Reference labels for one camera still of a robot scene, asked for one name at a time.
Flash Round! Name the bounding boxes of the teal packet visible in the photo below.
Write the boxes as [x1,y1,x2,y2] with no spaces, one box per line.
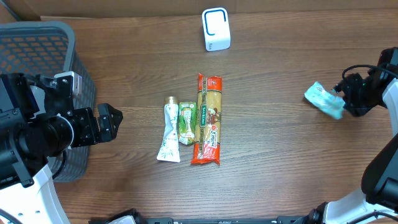
[304,82,345,119]

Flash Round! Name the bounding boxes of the white tube with gold cap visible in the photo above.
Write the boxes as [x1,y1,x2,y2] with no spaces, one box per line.
[157,96,180,162]

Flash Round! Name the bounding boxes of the green snack packet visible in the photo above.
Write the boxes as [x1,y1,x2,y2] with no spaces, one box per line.
[178,102,197,146]

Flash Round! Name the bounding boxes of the orange spaghetti packet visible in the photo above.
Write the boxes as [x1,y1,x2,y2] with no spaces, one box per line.
[191,74,222,165]

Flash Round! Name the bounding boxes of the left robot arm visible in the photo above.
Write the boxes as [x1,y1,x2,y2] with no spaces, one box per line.
[1,72,123,223]

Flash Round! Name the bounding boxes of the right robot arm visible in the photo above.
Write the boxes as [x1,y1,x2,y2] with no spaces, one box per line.
[296,47,397,224]

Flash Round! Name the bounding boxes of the white barcode scanner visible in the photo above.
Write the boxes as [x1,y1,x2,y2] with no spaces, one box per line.
[201,7,231,52]

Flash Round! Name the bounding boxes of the grey plastic shopping basket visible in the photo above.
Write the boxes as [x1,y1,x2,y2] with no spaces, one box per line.
[1,22,96,182]

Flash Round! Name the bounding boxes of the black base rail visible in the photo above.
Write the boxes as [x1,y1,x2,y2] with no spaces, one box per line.
[88,208,300,224]

